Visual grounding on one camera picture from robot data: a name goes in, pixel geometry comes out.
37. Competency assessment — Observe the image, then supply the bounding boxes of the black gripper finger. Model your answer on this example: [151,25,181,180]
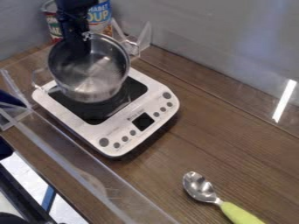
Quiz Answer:
[61,19,91,58]

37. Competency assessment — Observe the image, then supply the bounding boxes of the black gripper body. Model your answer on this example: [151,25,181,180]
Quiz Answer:
[55,0,99,22]

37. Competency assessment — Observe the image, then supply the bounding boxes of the silver steel pot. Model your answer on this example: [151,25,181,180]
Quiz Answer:
[46,34,131,104]

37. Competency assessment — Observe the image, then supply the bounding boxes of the white and black stove top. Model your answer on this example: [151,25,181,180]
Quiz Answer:
[33,69,181,158]

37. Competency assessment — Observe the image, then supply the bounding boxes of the tomato sauce can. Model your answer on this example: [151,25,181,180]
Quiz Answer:
[42,0,62,43]

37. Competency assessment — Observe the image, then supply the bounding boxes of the alphabet soup can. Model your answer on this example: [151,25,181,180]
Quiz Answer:
[89,0,113,36]

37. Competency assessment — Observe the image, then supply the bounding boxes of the blue cloth object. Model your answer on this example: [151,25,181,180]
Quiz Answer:
[0,89,26,161]

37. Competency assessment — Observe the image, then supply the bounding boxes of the clear acrylic front barrier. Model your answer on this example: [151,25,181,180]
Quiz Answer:
[0,108,179,224]

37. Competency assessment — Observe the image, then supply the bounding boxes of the clear acrylic corner bracket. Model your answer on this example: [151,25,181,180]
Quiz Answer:
[111,19,153,57]

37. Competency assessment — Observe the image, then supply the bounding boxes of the clear acrylic left bracket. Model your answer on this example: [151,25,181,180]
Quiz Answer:
[0,69,33,131]

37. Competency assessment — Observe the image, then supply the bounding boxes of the spoon with green handle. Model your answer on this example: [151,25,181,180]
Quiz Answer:
[182,171,266,224]

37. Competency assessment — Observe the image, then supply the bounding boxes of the black and blue stand frame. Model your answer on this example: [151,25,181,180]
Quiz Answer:
[0,164,58,224]

